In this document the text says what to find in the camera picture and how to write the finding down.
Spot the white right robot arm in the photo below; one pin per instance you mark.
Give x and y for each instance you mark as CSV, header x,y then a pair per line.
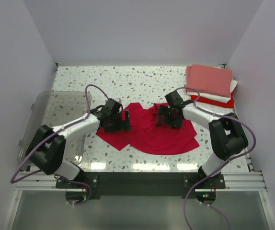
x,y
226,133

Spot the folded pink t-shirt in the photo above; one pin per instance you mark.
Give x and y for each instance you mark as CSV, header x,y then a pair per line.
x,y
198,73

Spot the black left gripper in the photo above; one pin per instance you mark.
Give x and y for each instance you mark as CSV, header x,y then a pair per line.
x,y
114,129

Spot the clear plastic bin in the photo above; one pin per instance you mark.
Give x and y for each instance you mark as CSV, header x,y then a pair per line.
x,y
52,109

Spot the folded red t-shirt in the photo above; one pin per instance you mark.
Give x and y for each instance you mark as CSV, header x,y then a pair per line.
x,y
226,103

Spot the crimson red t-shirt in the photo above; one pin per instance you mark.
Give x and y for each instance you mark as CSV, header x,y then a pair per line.
x,y
146,136

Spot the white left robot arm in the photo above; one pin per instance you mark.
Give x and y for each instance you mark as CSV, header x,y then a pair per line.
x,y
47,148

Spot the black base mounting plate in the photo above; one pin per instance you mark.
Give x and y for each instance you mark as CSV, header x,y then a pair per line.
x,y
94,185

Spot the aluminium extrusion rail frame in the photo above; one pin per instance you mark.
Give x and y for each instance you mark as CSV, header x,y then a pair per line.
x,y
234,199

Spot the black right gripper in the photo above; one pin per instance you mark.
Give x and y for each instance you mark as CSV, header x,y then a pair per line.
x,y
162,112

